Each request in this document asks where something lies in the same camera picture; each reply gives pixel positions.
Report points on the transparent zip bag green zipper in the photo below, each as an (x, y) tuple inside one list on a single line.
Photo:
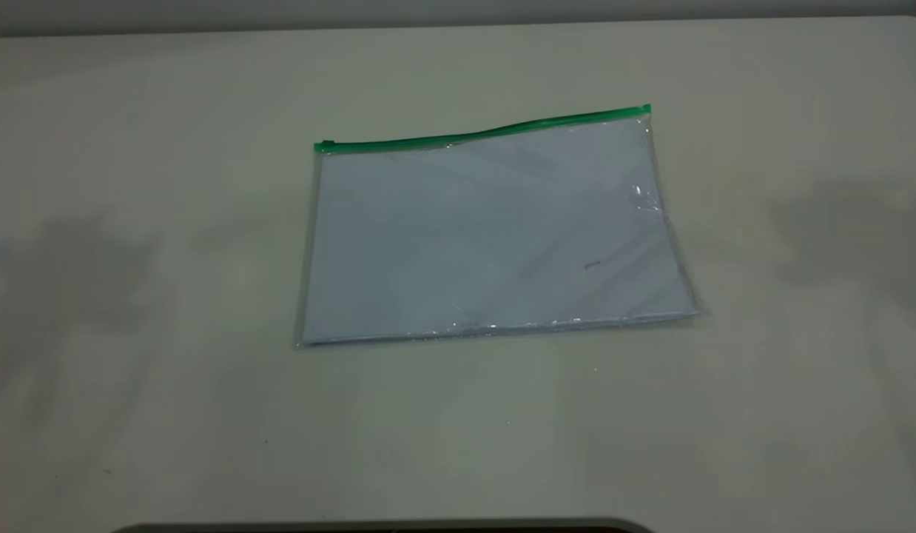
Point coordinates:
[(495, 237)]

